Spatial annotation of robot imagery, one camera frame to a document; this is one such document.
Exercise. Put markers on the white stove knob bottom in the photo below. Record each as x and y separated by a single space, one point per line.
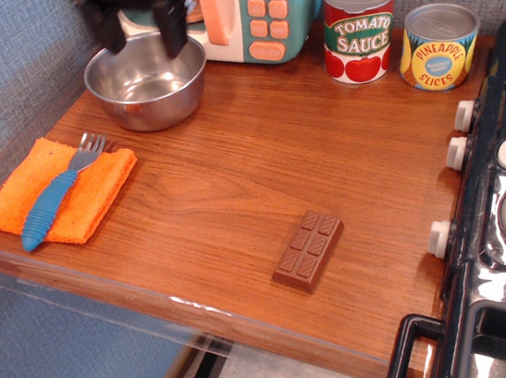
438 239

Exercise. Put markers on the stainless steel bowl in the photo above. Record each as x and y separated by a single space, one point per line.
141 88

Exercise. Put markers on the black toy stove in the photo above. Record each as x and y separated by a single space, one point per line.
497 236

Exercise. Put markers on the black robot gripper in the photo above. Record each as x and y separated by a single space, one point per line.
102 19

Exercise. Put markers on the orange folded cloth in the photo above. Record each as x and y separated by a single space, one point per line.
86 203

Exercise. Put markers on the white stove knob middle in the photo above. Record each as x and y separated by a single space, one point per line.
456 153

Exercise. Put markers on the white stove knob top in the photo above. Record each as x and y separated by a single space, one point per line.
463 117

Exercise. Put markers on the blue handled fork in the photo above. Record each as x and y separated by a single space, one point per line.
43 212

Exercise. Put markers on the white stove knob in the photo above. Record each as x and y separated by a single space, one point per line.
463 117
456 153
438 239

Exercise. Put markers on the yellow pineapple slices can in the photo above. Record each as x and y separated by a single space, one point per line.
438 46

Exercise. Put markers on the brown toy chocolate bar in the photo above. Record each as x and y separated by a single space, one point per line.
305 258

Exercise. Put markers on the red tomato sauce can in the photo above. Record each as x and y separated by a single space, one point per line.
357 39

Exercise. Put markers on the toy microwave teal and white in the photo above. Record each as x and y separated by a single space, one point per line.
252 31

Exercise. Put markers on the black oven door handle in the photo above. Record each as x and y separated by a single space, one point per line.
412 326

